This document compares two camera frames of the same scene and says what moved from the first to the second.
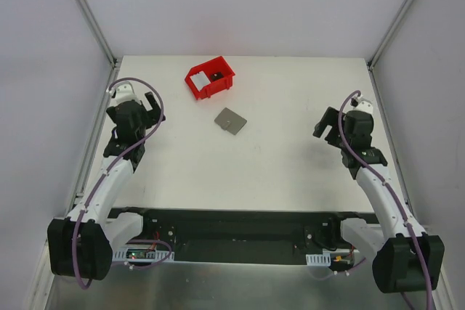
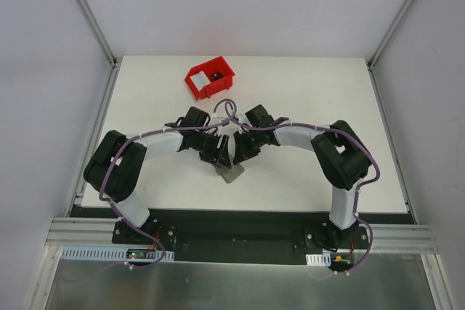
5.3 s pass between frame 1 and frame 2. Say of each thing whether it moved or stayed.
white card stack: stayed
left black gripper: moved
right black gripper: moved
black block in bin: stayed
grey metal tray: moved
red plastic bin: stayed
